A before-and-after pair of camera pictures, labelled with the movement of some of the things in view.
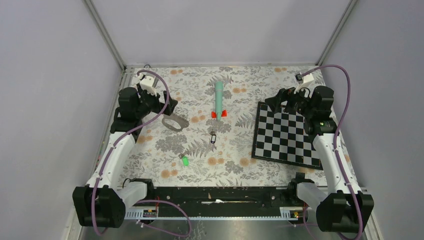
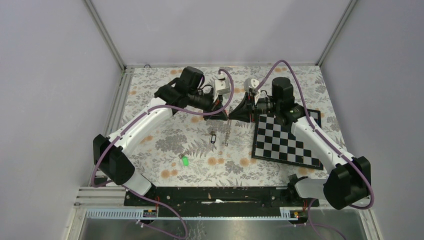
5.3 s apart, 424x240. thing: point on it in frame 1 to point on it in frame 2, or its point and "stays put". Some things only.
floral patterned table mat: x=209 y=141 stays put
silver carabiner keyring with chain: x=182 y=122 to x=226 y=142
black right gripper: x=275 y=102 to x=248 y=108
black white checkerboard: x=281 y=137 stays put
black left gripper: x=160 y=106 to x=214 y=106
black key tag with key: x=213 y=136 stays put
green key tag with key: x=185 y=159 stays put
